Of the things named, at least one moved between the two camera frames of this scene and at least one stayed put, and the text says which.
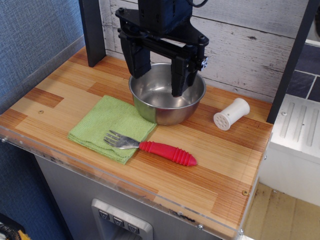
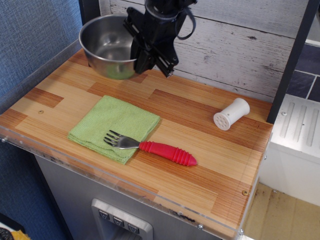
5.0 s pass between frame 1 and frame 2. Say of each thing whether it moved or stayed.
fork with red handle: stayed
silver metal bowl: moved
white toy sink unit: stayed
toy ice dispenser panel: stayed
